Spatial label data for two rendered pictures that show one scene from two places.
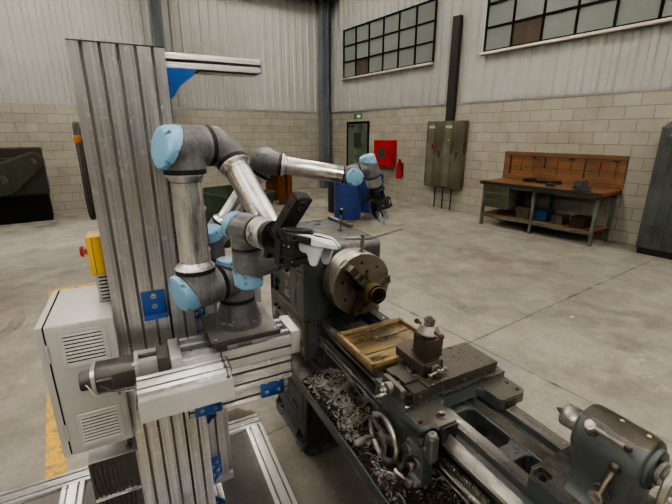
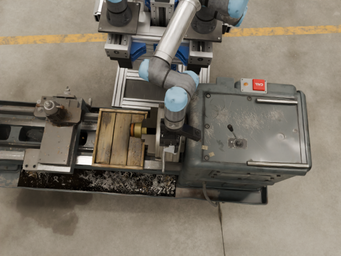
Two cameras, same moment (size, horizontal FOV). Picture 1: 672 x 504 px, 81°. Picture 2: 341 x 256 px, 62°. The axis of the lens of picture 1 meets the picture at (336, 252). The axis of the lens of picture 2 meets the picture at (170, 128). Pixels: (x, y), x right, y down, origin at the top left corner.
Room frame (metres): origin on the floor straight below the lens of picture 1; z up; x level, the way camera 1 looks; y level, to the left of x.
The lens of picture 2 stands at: (2.05, -0.51, 2.55)
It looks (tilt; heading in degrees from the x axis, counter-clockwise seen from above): 72 degrees down; 116
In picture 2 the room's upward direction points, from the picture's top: 5 degrees clockwise
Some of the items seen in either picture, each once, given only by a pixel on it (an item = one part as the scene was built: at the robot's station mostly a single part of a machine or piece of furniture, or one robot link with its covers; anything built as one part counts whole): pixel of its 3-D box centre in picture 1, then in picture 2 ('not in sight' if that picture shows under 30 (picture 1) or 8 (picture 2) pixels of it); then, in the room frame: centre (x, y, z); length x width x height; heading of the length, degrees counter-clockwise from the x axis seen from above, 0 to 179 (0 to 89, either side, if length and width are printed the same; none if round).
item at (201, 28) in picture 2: not in sight; (204, 17); (1.67, 0.55, 1.21); 0.15 x 0.15 x 0.10
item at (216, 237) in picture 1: (210, 240); (208, 3); (1.68, 0.56, 1.33); 0.13 x 0.12 x 0.14; 6
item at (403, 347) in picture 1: (421, 359); (64, 116); (1.26, -0.31, 0.99); 0.20 x 0.10 x 0.05; 28
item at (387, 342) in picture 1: (387, 341); (121, 138); (1.58, -0.23, 0.89); 0.36 x 0.30 x 0.04; 118
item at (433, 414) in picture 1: (450, 389); (54, 133); (1.23, -0.41, 0.90); 0.47 x 0.30 x 0.06; 118
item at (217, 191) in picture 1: (232, 215); not in sight; (6.72, 1.80, 0.43); 1.34 x 0.94 x 0.85; 47
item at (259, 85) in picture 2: not in sight; (258, 85); (2.12, 0.30, 1.26); 0.06 x 0.06 x 0.02; 28
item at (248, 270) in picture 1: (253, 264); not in sight; (0.97, 0.21, 1.46); 0.11 x 0.08 x 0.11; 138
